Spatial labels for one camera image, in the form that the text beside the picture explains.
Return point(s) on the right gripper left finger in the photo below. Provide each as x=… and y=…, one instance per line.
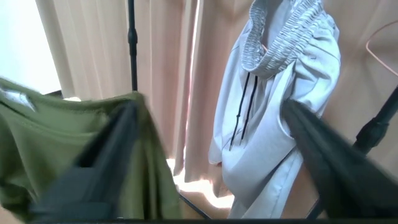
x=93, y=180

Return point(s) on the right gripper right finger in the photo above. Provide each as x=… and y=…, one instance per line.
x=342, y=174

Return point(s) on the green garment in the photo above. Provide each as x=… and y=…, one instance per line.
x=37, y=133

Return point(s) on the pink clothes hanger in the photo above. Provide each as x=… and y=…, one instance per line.
x=373, y=54

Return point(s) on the black clothes rack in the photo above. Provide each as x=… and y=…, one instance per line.
x=132, y=40

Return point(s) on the beige curtain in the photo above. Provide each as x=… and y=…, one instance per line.
x=171, y=62

